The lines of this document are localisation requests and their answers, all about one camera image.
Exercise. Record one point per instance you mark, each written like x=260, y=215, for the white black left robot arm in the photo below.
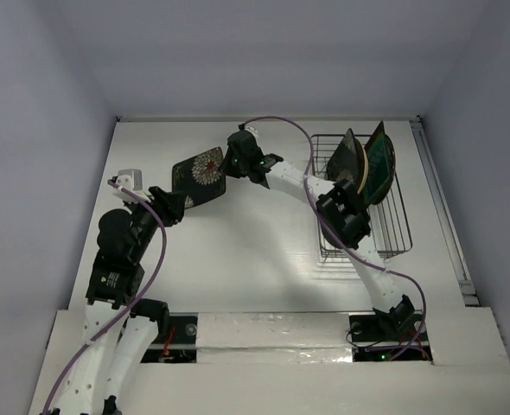
x=119, y=321

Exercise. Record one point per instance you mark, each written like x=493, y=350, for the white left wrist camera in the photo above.
x=132, y=180

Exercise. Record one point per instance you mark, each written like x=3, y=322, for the dark teal round plate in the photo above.
x=384, y=169

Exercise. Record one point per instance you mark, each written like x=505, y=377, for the white front table ledge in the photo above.
x=299, y=363

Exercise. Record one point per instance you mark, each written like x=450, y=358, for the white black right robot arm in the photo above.
x=342, y=215

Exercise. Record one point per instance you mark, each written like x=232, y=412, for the teal brown square plate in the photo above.
x=371, y=150

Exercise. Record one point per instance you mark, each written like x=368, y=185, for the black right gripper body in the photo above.
x=234, y=160

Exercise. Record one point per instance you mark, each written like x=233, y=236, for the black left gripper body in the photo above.
x=165, y=214

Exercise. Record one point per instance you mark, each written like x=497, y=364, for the beige bird round plate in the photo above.
x=364, y=173

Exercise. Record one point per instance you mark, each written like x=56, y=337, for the black floral square plate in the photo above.
x=199, y=178

